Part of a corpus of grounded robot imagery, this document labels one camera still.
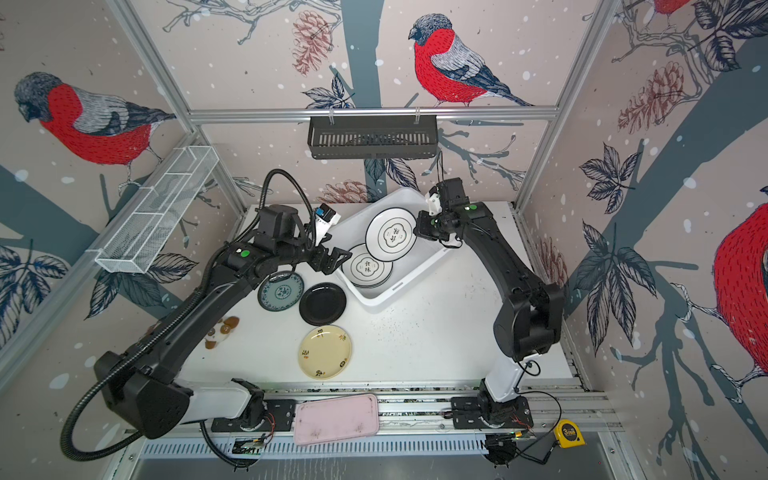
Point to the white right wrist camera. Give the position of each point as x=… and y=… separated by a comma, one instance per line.
x=433, y=204

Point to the yellow tape measure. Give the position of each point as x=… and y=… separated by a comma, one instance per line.
x=568, y=434

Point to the yellow plate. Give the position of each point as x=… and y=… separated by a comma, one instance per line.
x=325, y=352

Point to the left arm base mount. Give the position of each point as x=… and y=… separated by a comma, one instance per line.
x=259, y=415

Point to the horizontal aluminium rail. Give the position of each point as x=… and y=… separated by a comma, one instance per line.
x=237, y=116

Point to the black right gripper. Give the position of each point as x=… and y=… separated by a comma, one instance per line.
x=423, y=227

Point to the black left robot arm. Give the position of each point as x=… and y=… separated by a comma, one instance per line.
x=140, y=385

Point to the white plate black rim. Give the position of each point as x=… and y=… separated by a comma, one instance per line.
x=390, y=234
x=363, y=270

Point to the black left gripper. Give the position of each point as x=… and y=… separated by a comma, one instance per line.
x=320, y=262

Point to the pink pad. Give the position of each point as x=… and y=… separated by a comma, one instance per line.
x=337, y=419

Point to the blue floral green plate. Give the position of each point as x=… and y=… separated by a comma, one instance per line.
x=281, y=292

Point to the black hanging wire basket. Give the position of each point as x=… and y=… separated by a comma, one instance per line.
x=373, y=137

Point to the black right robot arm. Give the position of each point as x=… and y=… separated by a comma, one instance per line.
x=530, y=319

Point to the white mesh wire shelf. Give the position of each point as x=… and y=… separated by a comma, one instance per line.
x=141, y=237

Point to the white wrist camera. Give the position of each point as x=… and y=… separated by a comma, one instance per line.
x=433, y=204
x=325, y=217

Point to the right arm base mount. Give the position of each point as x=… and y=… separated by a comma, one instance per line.
x=483, y=412

